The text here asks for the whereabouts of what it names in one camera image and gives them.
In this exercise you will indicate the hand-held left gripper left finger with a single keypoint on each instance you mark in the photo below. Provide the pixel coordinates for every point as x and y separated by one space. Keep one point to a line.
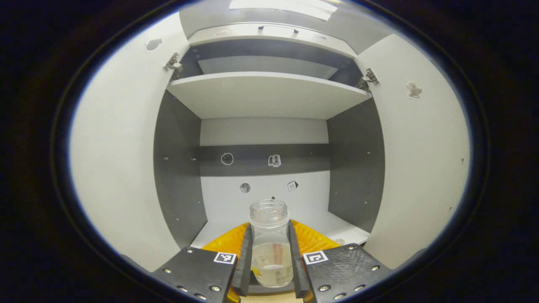
198 269

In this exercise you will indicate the white cabinet drawer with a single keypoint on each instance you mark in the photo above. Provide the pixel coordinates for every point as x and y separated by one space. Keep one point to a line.
244 34

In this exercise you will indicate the large ceiling light panel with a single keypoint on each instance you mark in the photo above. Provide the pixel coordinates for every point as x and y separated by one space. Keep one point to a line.
282 7

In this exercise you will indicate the white and grey cabinet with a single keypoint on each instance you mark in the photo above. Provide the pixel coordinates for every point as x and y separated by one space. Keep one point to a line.
265 97

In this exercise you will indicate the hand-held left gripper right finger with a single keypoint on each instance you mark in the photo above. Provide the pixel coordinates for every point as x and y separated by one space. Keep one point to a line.
349 267

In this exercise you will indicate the clear plastic bottle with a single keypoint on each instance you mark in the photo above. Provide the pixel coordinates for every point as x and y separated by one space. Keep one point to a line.
271 261

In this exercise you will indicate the white cabinet door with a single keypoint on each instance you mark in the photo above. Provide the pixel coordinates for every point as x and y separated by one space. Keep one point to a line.
122 160
421 168

